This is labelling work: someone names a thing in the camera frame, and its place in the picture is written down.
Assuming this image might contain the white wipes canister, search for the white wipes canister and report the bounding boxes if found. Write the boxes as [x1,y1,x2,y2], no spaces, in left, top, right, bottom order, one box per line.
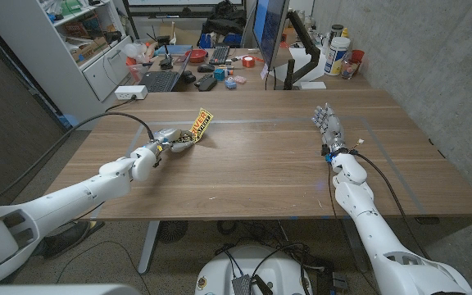
[324,35,352,76]

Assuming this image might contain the flat white box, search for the flat white box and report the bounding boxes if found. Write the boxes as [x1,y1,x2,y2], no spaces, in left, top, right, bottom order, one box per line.
[300,80,328,90]

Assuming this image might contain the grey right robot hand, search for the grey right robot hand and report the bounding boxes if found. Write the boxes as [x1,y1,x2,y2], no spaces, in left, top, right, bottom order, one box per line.
[311,102,350,157]

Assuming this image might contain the white plastic bag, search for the white plastic bag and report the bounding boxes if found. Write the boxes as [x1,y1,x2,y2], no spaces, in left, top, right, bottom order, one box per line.
[121,40,149,65]

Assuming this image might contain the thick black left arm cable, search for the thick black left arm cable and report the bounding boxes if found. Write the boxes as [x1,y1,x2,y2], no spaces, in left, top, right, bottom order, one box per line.
[0,111,156,210]

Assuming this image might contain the black backpack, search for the black backpack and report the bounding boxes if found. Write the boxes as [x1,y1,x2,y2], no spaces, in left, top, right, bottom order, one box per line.
[201,0,247,36]

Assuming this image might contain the cardboard box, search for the cardboard box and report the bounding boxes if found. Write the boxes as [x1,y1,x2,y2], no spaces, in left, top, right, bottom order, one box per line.
[70,35,110,62]

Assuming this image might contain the white paper sheet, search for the white paper sheet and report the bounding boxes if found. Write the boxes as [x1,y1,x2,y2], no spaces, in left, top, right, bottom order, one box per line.
[288,45,329,82]

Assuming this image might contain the red bowl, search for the red bowl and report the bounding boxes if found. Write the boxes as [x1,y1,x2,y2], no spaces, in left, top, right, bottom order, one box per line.
[184,48,208,63]

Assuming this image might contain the black shoe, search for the black shoe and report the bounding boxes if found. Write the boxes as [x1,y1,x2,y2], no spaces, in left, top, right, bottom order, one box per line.
[30,220,107,259]

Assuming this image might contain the black laptop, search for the black laptop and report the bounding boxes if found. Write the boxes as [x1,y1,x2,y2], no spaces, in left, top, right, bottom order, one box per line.
[138,48,193,93]

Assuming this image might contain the white robot torso base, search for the white robot torso base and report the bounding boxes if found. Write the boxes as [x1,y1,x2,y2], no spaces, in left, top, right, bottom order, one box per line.
[194,244,314,295]

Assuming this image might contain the black desk stand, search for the black desk stand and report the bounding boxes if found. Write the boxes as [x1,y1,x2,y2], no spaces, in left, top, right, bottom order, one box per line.
[158,43,175,70]

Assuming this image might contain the yellow new driver bumper sticker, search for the yellow new driver bumper sticker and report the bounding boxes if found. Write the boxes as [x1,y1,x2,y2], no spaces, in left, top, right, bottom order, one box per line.
[176,107,215,144]

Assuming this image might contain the white power strip box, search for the white power strip box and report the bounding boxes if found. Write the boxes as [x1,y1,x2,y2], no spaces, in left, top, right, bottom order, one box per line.
[114,84,149,101]

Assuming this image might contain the black oblong case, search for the black oblong case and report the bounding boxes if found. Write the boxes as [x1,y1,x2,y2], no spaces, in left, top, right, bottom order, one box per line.
[197,75,219,92]

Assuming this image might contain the white robot chest cover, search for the white robot chest cover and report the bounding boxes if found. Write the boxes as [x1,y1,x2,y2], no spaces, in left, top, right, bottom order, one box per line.
[0,284,141,295]

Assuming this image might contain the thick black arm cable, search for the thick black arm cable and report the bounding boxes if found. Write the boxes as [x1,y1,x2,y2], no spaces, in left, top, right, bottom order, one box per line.
[0,111,156,210]
[348,138,432,261]

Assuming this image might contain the blue storage bin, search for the blue storage bin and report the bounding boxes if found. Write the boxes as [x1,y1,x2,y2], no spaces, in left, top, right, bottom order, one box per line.
[197,31,243,48]

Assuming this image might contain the round black fan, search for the round black fan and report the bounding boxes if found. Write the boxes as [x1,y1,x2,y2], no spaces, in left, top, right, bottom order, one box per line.
[157,220,189,243]

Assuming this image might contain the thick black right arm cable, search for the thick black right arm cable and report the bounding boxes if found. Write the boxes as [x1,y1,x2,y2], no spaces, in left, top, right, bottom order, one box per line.
[348,138,432,261]

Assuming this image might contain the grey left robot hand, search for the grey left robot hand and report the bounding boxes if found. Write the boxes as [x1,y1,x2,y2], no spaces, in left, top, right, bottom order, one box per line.
[145,127,198,156]

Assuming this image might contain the black lid bottle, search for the black lid bottle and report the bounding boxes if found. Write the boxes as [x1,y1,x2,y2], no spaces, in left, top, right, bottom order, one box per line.
[329,23,345,46]

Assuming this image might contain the black keyboard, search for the black keyboard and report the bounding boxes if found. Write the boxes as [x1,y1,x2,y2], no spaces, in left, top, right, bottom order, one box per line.
[208,43,231,66]

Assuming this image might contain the clear glass jar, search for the clear glass jar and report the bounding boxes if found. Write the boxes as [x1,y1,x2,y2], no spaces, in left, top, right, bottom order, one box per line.
[341,55,358,79]

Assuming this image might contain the white shelf cabinet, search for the white shelf cabinet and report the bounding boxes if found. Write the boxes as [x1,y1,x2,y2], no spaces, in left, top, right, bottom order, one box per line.
[0,0,134,131]

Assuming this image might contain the computer monitor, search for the computer monitor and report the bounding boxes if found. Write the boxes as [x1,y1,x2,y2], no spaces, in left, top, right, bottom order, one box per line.
[252,0,290,69]

